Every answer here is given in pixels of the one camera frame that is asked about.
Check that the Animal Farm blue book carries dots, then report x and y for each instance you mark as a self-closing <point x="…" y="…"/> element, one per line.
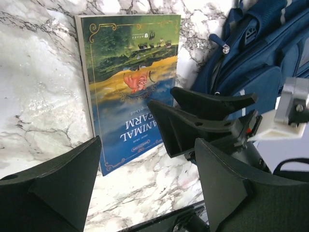
<point x="127" y="61"/>

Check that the navy blue student backpack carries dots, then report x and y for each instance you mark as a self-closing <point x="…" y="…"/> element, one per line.
<point x="259" y="49"/>

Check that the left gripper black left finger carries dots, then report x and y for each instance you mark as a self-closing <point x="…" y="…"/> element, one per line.
<point x="53" y="196"/>

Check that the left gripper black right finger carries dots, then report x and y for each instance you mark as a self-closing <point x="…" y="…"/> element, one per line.
<point x="242" y="198"/>

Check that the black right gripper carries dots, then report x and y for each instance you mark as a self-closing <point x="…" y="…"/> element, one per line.
<point x="206" y="116"/>

